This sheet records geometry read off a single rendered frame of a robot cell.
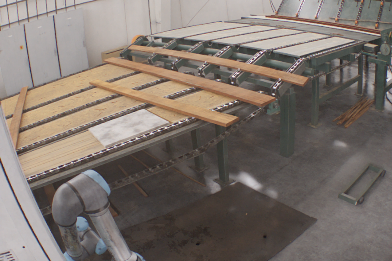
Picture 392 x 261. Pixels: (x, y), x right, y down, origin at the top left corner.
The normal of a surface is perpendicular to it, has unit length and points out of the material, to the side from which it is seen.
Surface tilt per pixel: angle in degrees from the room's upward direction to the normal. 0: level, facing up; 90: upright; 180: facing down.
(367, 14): 47
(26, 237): 90
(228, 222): 0
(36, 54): 90
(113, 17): 87
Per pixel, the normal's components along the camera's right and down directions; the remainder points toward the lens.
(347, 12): -0.64, -0.43
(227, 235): -0.10, -0.93
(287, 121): -0.79, 0.29
